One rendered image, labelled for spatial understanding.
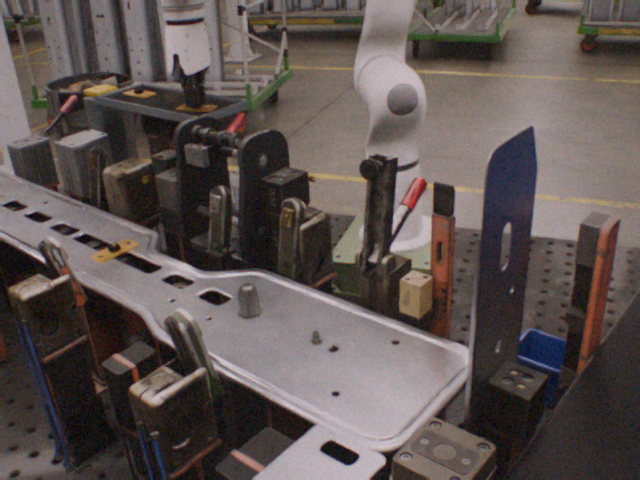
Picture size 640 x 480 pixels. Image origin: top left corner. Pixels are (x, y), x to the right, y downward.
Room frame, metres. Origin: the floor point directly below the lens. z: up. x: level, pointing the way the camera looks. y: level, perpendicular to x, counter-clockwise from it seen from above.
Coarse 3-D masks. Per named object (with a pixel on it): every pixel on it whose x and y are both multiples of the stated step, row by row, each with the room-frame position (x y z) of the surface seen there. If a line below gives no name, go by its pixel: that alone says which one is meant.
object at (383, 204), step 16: (368, 160) 0.84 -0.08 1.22; (384, 160) 0.87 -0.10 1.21; (368, 176) 0.84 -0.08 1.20; (384, 176) 0.86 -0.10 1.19; (368, 192) 0.87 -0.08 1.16; (384, 192) 0.85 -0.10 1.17; (368, 208) 0.86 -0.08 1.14; (384, 208) 0.84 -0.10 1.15; (368, 224) 0.86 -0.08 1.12; (384, 224) 0.84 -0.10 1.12; (368, 240) 0.86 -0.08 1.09; (384, 240) 0.84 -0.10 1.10; (368, 256) 0.86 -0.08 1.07; (384, 256) 0.84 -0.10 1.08
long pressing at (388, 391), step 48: (0, 192) 1.39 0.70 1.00; (48, 192) 1.36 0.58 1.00; (0, 240) 1.16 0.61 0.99; (144, 240) 1.09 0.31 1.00; (96, 288) 0.94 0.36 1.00; (144, 288) 0.92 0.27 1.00; (192, 288) 0.91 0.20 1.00; (288, 288) 0.89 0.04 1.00; (240, 336) 0.77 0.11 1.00; (288, 336) 0.76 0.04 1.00; (336, 336) 0.76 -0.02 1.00; (384, 336) 0.75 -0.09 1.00; (432, 336) 0.74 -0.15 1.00; (240, 384) 0.68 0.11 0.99; (288, 384) 0.66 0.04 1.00; (336, 384) 0.65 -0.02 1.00; (384, 384) 0.65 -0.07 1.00; (432, 384) 0.64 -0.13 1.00; (384, 432) 0.56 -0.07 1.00
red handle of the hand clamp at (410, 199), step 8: (416, 184) 0.93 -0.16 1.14; (424, 184) 0.93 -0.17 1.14; (408, 192) 0.92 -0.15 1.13; (416, 192) 0.92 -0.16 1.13; (408, 200) 0.91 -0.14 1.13; (416, 200) 0.92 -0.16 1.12; (400, 208) 0.91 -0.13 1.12; (408, 208) 0.90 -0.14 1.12; (400, 216) 0.90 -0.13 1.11; (408, 216) 0.90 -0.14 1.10; (400, 224) 0.89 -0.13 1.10; (392, 232) 0.88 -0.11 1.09; (392, 240) 0.87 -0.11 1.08; (376, 248) 0.86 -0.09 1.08; (376, 256) 0.85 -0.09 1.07; (376, 264) 0.84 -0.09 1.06
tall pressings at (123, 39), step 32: (64, 0) 5.62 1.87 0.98; (96, 0) 5.55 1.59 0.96; (128, 0) 5.46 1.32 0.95; (160, 0) 5.38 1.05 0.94; (64, 32) 5.40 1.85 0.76; (96, 32) 5.53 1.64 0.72; (128, 32) 5.46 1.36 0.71; (160, 32) 5.41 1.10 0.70; (64, 64) 5.36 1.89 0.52; (96, 64) 5.82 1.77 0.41; (128, 64) 5.72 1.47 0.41; (160, 64) 5.64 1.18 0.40
